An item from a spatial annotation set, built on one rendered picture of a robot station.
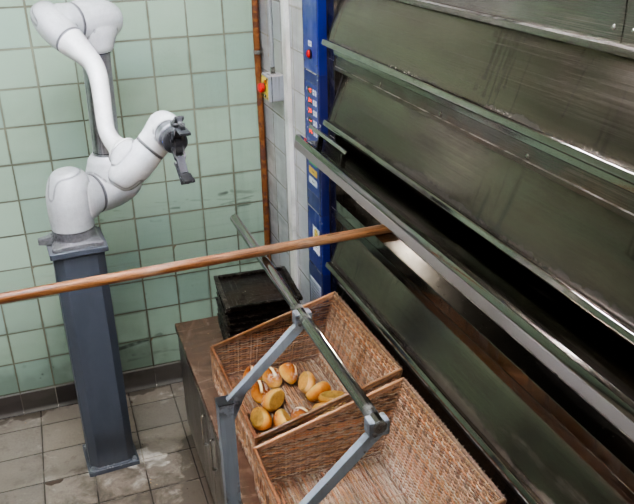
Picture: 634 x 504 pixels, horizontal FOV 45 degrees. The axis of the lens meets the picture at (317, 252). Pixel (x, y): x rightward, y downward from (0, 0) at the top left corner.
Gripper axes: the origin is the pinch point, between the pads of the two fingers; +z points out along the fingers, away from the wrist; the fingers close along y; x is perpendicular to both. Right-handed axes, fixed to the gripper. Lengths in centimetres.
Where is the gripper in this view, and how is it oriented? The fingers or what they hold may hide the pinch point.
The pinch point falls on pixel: (187, 157)
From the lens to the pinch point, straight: 219.4
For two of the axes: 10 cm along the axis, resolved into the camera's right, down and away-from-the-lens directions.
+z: 3.5, 3.8, -8.6
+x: -9.4, 1.6, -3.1
